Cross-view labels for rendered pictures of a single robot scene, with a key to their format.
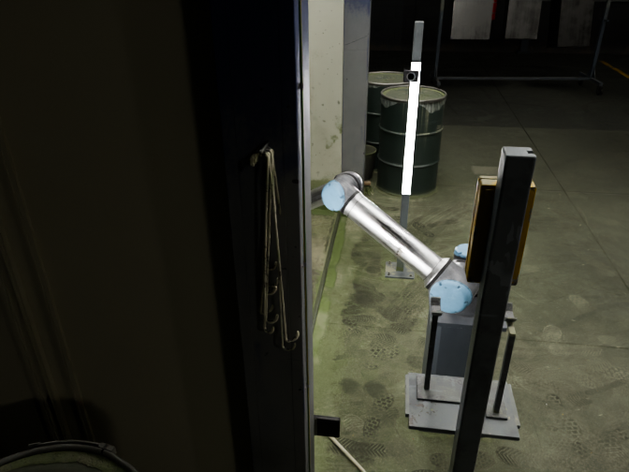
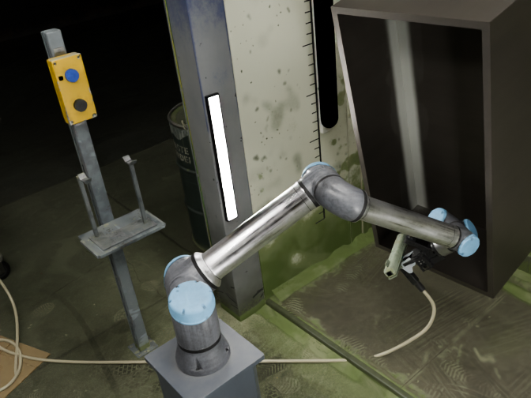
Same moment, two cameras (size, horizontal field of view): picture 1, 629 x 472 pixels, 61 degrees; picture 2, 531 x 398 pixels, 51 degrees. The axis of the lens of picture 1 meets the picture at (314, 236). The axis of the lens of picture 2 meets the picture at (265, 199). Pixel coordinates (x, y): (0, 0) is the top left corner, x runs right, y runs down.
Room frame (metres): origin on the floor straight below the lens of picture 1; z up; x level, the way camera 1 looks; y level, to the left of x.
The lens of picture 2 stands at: (3.12, -1.49, 2.06)
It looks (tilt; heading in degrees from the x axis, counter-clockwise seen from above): 30 degrees down; 135
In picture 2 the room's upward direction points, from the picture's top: 7 degrees counter-clockwise
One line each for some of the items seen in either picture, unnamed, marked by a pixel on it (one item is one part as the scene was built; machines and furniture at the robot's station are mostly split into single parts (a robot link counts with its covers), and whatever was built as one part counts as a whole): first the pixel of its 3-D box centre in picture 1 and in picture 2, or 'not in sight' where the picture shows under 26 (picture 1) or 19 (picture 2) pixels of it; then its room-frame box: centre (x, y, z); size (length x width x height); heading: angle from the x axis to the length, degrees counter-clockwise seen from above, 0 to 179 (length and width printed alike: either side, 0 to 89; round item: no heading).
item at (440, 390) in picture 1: (466, 357); (114, 200); (1.20, -0.44, 0.95); 0.26 x 0.15 x 0.32; 81
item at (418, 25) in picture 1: (408, 160); not in sight; (3.18, -0.60, 0.82); 0.05 x 0.05 x 1.64; 81
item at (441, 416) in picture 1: (460, 404); (122, 231); (1.18, -0.44, 0.78); 0.31 x 0.23 x 0.01; 81
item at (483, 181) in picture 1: (498, 232); (72, 88); (1.10, -0.43, 1.42); 0.12 x 0.06 x 0.26; 81
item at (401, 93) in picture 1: (413, 95); not in sight; (4.70, -0.88, 0.86); 0.54 x 0.54 x 0.01
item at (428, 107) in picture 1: (409, 140); not in sight; (4.70, -0.88, 0.44); 0.59 x 0.58 x 0.89; 6
